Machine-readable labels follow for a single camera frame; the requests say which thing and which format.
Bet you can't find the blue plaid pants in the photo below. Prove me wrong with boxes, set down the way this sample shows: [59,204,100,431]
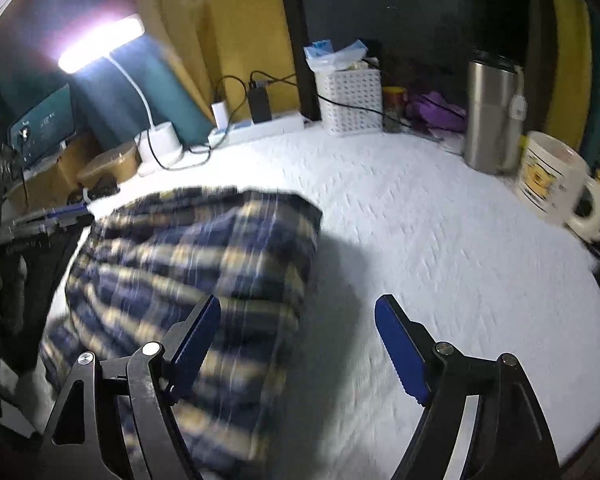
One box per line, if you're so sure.
[39,188,323,479]

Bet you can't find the cardboard box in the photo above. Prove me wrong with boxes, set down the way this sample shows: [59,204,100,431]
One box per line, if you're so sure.
[6,131,102,214]

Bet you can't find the brown round container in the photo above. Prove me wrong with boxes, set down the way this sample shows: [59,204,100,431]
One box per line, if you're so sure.
[77,141,139,188]

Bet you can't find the teal curtain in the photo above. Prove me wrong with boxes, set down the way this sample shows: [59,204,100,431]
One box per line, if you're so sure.
[70,36,212,150]

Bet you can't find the white desk lamp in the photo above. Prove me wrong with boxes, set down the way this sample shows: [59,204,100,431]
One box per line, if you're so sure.
[57,14,186,174]

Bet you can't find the white quilted table cover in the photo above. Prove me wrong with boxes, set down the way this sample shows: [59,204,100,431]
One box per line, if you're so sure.
[92,126,600,479]

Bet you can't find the white charger plug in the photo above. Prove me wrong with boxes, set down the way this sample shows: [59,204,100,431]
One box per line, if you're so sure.
[211,100,229,131]

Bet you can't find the white power strip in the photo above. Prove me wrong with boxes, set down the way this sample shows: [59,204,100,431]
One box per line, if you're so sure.
[208,110,304,148]

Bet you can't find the black power adapter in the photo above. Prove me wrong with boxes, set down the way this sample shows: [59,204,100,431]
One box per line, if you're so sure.
[247,84,272,124]

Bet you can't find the yellow curtain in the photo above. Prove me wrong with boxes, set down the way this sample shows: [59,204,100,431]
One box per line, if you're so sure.
[135,0,295,122]

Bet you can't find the white bear mug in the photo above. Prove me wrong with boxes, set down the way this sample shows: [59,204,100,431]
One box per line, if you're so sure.
[515,131,600,243]

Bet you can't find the clear blue plastic bag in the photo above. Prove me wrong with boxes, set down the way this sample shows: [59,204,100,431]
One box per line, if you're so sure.
[303,40,367,74]

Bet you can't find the white perforated plastic basket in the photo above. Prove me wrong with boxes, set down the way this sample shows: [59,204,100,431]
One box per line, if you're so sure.
[315,68,382,136]

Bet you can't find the black vertical pole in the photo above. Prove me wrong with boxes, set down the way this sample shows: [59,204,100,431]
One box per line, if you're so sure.
[283,0,321,122]

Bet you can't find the stainless steel tumbler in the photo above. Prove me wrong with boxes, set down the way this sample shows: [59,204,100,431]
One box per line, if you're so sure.
[463,50,528,174]

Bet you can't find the purple cloth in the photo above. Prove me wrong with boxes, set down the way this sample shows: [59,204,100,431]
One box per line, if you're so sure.
[411,91,467,132]

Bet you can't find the small red yellow jar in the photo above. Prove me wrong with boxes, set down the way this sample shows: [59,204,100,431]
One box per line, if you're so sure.
[382,86,407,130]

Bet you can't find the bundled black cable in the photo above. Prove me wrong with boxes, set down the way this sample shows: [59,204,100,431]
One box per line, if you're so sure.
[66,179,121,207]

